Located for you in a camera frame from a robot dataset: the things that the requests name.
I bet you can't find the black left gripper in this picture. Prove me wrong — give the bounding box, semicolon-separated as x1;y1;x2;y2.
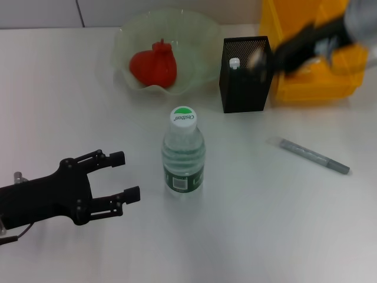
0;149;141;231

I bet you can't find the black mesh pen holder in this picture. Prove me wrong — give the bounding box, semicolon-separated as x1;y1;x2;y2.
219;35;276;114

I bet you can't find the grey marker pen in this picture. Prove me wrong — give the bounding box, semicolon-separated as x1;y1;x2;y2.
278;137;350;175

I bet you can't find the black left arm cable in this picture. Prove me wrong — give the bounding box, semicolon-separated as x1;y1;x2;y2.
0;225;32;246

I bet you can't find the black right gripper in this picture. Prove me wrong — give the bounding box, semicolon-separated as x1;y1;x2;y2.
273;17;353;76

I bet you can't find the beige eraser with barcode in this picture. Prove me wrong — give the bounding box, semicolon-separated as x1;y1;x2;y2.
249;48;267;70

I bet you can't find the red-orange toy fruit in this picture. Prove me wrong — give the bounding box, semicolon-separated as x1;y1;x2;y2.
129;38;178;88

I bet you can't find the yellow plastic bin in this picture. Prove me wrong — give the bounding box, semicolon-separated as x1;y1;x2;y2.
258;0;371;103

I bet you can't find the clear green-label water bottle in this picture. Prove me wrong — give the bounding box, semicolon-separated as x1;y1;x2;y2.
161;105;206;195

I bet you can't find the green glass fruit plate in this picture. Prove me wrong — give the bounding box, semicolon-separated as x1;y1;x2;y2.
113;8;221;96

